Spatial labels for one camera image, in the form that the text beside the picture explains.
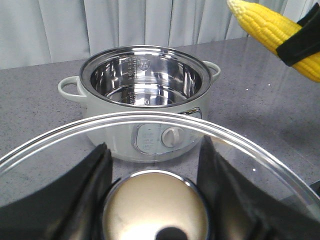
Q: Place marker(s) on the pale green electric cooking pot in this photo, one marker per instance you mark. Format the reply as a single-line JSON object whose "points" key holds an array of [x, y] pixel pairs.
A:
{"points": [[143, 78]]}

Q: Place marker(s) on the yellow corn cob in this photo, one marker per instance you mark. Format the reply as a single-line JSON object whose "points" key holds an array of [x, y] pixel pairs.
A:
{"points": [[272, 29]]}

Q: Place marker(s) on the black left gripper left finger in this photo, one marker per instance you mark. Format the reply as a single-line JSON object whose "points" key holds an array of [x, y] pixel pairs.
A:
{"points": [[66, 209]]}

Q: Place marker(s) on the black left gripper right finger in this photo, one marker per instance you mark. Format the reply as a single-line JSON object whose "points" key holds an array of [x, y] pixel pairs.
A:
{"points": [[238, 210]]}

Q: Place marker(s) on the white pleated curtain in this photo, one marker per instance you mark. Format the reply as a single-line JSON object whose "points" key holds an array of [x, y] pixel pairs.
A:
{"points": [[36, 32]]}

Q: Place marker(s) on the glass pot lid steel rim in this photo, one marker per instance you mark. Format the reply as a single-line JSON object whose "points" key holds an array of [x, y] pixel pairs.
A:
{"points": [[156, 200]]}

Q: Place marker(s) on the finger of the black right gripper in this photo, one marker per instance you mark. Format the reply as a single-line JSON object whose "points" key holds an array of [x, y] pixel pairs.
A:
{"points": [[305, 42]]}

